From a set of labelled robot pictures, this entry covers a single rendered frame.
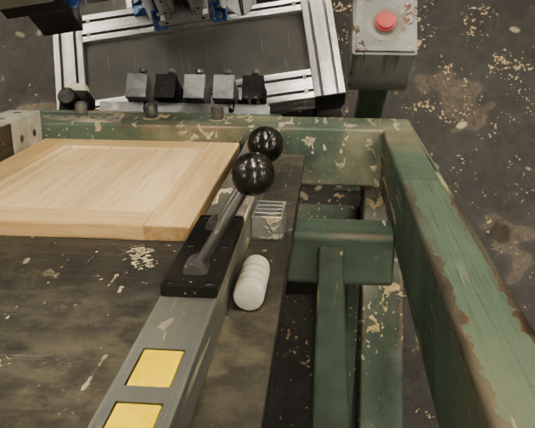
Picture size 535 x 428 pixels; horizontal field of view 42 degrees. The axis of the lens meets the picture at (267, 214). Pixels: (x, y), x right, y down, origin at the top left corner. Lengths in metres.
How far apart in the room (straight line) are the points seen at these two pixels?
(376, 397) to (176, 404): 0.90
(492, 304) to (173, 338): 0.26
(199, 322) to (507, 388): 0.24
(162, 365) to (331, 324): 0.30
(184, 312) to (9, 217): 0.40
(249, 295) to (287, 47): 1.53
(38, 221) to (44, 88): 1.60
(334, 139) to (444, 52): 1.14
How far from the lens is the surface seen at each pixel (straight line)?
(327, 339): 0.74
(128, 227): 0.86
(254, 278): 0.67
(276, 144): 0.70
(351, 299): 1.07
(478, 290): 0.62
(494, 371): 0.50
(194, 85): 1.50
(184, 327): 0.56
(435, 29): 2.42
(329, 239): 0.99
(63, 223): 0.89
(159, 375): 0.50
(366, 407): 1.33
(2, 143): 1.25
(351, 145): 1.30
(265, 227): 0.85
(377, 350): 1.34
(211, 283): 0.61
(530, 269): 2.23
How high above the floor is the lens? 2.12
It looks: 76 degrees down
